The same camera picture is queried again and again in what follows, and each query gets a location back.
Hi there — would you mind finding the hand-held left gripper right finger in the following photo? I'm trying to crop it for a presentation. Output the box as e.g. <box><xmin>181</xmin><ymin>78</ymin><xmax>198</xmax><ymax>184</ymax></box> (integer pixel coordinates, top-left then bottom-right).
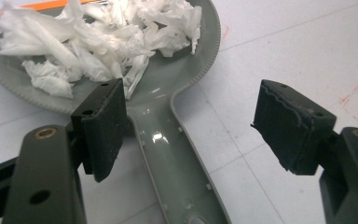
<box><xmin>250</xmin><ymin>78</ymin><xmax>337</xmax><ymax>176</ymax></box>

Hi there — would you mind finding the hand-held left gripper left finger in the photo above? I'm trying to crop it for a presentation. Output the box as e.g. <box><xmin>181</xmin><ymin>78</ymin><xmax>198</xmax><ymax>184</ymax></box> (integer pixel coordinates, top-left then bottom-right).
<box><xmin>70</xmin><ymin>77</ymin><xmax>128</xmax><ymax>183</ymax></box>

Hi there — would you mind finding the grey dustpan with orange edge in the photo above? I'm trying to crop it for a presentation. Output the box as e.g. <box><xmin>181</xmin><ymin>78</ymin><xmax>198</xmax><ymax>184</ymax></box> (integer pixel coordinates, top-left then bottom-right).
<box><xmin>0</xmin><ymin>0</ymin><xmax>232</xmax><ymax>224</ymax></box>

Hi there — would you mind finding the pile of white paper scraps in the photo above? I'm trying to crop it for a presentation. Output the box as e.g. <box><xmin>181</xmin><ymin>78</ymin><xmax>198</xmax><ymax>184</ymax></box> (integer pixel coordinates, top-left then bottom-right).
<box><xmin>0</xmin><ymin>0</ymin><xmax>203</xmax><ymax>100</ymax></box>

